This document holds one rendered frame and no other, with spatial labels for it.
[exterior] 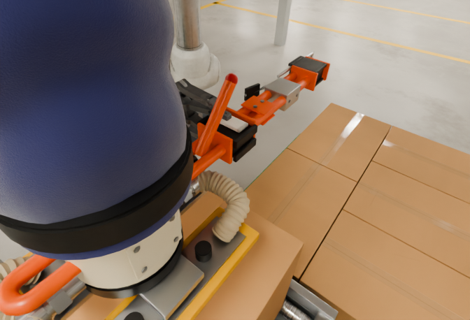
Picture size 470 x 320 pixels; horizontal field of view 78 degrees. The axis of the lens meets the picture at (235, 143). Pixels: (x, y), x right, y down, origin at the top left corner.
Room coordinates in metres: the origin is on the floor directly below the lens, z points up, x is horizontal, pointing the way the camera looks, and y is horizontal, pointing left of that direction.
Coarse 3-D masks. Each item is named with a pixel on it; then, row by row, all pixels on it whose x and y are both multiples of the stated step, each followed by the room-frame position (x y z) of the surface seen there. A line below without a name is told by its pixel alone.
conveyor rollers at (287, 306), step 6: (288, 300) 0.41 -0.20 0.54; (288, 306) 0.38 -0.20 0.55; (294, 306) 0.39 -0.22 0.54; (282, 312) 0.37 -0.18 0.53; (288, 312) 0.37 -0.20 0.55; (294, 312) 0.36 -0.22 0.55; (300, 312) 0.37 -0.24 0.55; (288, 318) 0.35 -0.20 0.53; (294, 318) 0.35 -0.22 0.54; (300, 318) 0.35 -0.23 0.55; (306, 318) 0.35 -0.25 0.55
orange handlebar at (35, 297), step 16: (304, 80) 0.66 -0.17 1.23; (256, 96) 0.57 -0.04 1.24; (256, 112) 0.54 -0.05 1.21; (272, 112) 0.53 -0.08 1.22; (192, 144) 0.40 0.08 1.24; (208, 160) 0.36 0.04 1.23; (192, 176) 0.33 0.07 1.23; (32, 256) 0.18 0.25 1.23; (16, 272) 0.16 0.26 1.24; (32, 272) 0.16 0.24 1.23; (64, 272) 0.16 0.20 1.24; (0, 288) 0.14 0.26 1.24; (16, 288) 0.14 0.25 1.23; (48, 288) 0.14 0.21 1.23; (0, 304) 0.12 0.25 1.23; (16, 304) 0.12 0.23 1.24; (32, 304) 0.12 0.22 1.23
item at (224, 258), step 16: (208, 224) 0.31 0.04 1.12; (192, 240) 0.27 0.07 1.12; (208, 240) 0.28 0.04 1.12; (240, 240) 0.28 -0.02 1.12; (256, 240) 0.29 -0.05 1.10; (192, 256) 0.24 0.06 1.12; (208, 256) 0.24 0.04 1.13; (224, 256) 0.25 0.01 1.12; (240, 256) 0.25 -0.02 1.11; (208, 272) 0.22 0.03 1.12; (224, 272) 0.22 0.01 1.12; (208, 288) 0.20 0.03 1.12; (128, 304) 0.17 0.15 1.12; (144, 304) 0.17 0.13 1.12; (192, 304) 0.17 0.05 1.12
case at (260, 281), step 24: (192, 216) 0.45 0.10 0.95; (264, 240) 0.38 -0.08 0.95; (288, 240) 0.39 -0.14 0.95; (240, 264) 0.32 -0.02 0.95; (264, 264) 0.32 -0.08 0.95; (288, 264) 0.32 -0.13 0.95; (240, 288) 0.27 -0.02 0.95; (264, 288) 0.27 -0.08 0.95; (288, 288) 0.38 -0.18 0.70; (96, 312) 0.21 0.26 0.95; (216, 312) 0.22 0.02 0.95; (240, 312) 0.22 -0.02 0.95; (264, 312) 0.24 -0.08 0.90
